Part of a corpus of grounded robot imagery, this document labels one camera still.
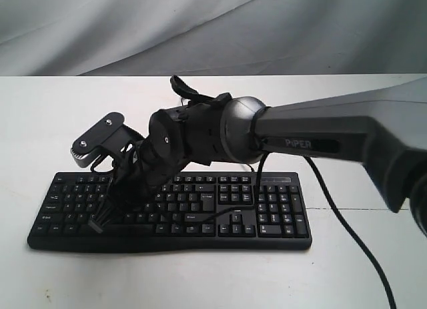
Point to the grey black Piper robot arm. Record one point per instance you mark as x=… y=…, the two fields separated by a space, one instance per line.
x=383 y=130

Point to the grey backdrop cloth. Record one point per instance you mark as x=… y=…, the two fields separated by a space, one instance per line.
x=212 y=37

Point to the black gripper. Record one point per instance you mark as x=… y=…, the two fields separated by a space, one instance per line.
x=135 y=181

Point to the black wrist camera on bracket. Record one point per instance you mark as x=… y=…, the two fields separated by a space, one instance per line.
x=100 y=135

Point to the black Acer keyboard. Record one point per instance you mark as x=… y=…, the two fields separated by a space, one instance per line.
x=195 y=210

